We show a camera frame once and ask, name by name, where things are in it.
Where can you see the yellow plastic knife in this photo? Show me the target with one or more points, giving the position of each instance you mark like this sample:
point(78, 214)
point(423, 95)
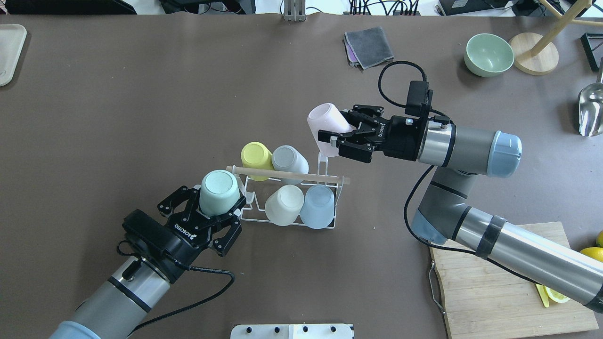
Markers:
point(543, 295)

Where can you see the yellow cup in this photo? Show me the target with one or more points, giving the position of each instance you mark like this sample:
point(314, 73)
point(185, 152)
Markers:
point(256, 155)

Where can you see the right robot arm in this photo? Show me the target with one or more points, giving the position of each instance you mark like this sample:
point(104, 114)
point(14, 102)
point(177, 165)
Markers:
point(452, 207)

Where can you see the green bowl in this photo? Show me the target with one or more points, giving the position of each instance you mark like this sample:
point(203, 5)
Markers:
point(488, 55)

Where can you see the lemon slice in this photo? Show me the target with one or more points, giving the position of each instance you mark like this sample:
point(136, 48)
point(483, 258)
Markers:
point(556, 296)

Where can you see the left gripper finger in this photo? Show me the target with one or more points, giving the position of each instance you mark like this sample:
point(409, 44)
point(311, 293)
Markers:
point(231, 220)
point(189, 195)

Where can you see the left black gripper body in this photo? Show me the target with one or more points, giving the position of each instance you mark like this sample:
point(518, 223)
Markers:
point(184, 237)

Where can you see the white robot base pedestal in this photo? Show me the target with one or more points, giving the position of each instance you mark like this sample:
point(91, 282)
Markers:
point(293, 331)

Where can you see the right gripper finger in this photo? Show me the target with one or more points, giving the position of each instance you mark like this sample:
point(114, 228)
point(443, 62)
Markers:
point(356, 136)
point(363, 113)

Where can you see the white cup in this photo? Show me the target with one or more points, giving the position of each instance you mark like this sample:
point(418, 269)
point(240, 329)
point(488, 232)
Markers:
point(283, 207)

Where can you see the white wire cup holder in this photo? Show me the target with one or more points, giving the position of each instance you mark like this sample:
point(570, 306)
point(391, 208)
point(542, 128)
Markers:
point(258, 185)

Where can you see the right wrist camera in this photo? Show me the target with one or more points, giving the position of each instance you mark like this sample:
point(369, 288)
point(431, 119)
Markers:
point(419, 99)

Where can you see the light blue cup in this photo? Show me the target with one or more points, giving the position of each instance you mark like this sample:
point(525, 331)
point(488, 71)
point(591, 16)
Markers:
point(318, 209)

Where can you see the grey folded cloth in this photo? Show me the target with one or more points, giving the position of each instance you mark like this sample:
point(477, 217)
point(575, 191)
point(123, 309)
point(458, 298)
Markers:
point(367, 48)

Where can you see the metal scoop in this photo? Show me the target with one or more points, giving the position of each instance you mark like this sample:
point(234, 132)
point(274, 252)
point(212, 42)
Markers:
point(591, 107)

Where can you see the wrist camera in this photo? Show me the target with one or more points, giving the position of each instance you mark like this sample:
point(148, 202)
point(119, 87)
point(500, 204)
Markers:
point(155, 243)
point(419, 99)

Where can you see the grey cup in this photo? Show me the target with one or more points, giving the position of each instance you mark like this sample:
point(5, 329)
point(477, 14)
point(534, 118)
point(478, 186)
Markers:
point(286, 158)

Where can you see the green cup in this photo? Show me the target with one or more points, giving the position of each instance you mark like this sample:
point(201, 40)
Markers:
point(219, 192)

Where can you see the cream plastic tray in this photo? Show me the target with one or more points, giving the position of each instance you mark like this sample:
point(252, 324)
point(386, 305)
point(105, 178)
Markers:
point(12, 39)

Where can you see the wooden mug tree stand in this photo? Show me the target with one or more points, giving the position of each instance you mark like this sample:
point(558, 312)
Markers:
point(537, 55)

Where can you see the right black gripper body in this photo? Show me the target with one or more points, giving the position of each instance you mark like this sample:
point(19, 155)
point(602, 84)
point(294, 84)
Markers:
point(398, 139)

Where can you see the yellow lemon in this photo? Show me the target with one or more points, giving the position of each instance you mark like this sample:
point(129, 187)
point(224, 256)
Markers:
point(593, 252)
point(599, 239)

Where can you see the aluminium frame post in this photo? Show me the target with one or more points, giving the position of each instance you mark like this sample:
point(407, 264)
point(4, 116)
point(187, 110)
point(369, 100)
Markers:
point(294, 10)

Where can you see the wooden cutting board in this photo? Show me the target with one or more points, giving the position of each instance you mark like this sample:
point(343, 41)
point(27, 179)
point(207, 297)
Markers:
point(482, 301)

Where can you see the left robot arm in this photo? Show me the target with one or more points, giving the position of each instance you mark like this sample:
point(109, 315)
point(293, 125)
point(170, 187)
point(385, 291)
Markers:
point(119, 307)

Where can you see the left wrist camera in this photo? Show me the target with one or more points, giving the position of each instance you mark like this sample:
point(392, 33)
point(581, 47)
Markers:
point(155, 243)

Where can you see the pink cup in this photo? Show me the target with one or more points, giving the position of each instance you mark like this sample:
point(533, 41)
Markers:
point(328, 118)

